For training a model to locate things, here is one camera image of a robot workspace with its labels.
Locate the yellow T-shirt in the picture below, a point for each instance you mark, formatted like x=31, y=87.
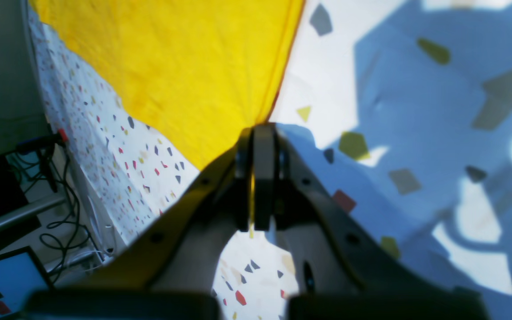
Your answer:
x=198, y=71

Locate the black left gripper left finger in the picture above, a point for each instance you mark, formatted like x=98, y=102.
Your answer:
x=182, y=249

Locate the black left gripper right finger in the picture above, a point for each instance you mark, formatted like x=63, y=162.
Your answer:
x=334, y=255

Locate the terrazzo patterned table cloth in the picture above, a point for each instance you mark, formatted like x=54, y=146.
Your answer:
x=403, y=111

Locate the laptop screen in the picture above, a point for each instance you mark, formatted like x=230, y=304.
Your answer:
x=21, y=275

